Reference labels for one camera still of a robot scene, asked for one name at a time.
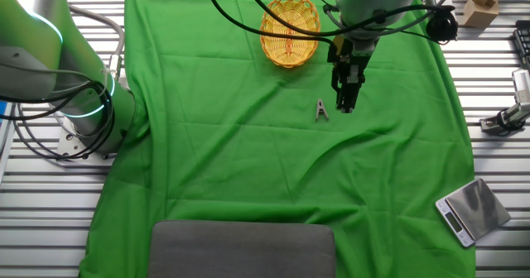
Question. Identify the small silver metal clamp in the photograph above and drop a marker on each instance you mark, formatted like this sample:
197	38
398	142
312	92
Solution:
320	107

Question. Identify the wooden block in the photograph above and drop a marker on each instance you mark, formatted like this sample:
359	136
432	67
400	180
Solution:
480	15

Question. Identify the black keyboard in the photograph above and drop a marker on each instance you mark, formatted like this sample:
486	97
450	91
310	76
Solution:
523	42

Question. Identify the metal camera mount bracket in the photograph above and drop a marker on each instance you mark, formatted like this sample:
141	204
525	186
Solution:
513	114

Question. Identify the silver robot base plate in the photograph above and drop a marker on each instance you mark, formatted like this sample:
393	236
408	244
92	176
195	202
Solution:
70	139

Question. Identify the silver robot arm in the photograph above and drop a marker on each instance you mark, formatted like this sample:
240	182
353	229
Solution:
25	21

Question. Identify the green cloth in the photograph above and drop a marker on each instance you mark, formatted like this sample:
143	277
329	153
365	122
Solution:
248	166

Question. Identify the grey foam pad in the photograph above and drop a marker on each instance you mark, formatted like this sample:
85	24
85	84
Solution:
240	249

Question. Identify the yellow wicker basket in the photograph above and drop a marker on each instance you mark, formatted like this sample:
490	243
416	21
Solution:
290	50

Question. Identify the white grey camera device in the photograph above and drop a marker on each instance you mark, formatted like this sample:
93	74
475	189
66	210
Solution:
522	83

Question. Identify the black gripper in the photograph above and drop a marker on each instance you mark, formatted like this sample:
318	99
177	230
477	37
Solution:
358	58

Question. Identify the silver digital kitchen scale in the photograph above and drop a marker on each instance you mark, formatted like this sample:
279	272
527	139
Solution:
476	207

